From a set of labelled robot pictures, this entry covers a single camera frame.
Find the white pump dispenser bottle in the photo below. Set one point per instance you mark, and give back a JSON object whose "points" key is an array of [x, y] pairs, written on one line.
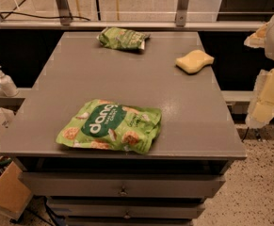
{"points": [[7, 85]]}

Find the middle grey drawer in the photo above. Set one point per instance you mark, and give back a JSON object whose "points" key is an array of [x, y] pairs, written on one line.
{"points": [[126, 209]]}

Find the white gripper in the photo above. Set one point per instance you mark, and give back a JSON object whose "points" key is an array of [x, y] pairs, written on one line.
{"points": [[261, 110]]}

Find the green dang rice chips bag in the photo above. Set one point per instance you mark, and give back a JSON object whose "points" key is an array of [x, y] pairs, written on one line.
{"points": [[106, 125]]}

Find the cardboard box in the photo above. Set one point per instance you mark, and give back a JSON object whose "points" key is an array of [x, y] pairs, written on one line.
{"points": [[14, 195]]}

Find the yellow sponge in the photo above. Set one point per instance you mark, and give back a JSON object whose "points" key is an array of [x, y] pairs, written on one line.
{"points": [[194, 61]]}

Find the grey drawer cabinet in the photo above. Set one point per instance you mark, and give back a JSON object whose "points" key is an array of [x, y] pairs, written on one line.
{"points": [[197, 134]]}

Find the green jalapeno chip bag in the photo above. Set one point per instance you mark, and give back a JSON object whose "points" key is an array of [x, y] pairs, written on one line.
{"points": [[122, 39]]}

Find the grey drawer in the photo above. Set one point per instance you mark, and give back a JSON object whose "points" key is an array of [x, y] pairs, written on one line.
{"points": [[126, 209], [122, 185]]}

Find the metal railing frame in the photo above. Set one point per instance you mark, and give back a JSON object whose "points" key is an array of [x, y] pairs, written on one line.
{"points": [[186, 15]]}

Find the top grey drawer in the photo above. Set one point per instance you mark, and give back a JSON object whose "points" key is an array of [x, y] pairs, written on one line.
{"points": [[122, 185]]}

